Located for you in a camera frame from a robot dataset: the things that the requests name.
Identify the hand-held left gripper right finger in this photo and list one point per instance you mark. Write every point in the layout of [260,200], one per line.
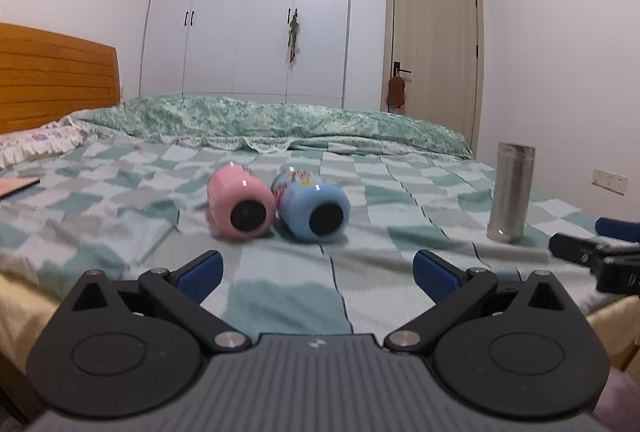
[434,278]

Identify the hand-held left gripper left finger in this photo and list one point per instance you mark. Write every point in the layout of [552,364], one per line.
[202,276]

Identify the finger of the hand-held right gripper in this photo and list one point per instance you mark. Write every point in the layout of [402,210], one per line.
[570,246]
[619,229]

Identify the pink bottle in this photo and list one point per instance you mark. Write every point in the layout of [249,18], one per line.
[235,204]

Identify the blue bottle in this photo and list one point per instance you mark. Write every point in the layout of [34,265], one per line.
[312,207]

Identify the stainless steel cup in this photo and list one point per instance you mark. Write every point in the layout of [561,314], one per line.
[510,192]

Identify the green checkered blanket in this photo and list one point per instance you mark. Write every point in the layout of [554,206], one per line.
[150,212]

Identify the green floral quilt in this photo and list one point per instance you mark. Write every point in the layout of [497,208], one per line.
[280,119]

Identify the yellow mattress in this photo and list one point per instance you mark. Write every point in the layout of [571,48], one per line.
[20,322]

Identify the pink notebook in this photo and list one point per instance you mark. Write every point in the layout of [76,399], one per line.
[15,187]

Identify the floral pillow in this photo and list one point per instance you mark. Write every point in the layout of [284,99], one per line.
[35,141]

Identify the beige wooden door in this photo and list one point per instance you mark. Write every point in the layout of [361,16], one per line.
[435,51]

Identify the wooden headboard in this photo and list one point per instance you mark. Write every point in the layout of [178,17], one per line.
[50,76]

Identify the green hanging ornament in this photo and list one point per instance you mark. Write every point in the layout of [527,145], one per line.
[293,34]

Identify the white wardrobe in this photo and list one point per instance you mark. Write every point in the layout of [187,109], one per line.
[250,11]

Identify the white wall socket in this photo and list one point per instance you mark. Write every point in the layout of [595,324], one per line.
[609,181]

